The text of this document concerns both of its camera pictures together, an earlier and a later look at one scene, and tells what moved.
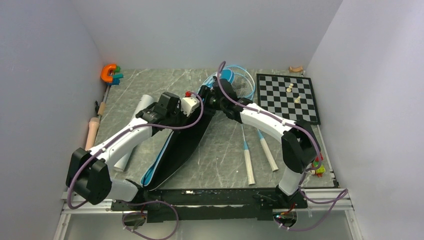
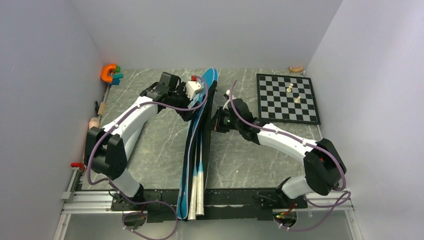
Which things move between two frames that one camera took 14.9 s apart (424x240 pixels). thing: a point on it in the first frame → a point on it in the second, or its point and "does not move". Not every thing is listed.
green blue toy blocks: (116, 77) does not move
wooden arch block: (299, 69) does not move
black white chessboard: (290, 97) does not move
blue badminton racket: (245, 82) → (200, 207)
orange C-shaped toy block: (104, 76) does not move
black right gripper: (207, 92) → (216, 125)
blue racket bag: (173, 153) → (196, 148)
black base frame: (195, 204) does not move
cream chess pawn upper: (289, 89) does not move
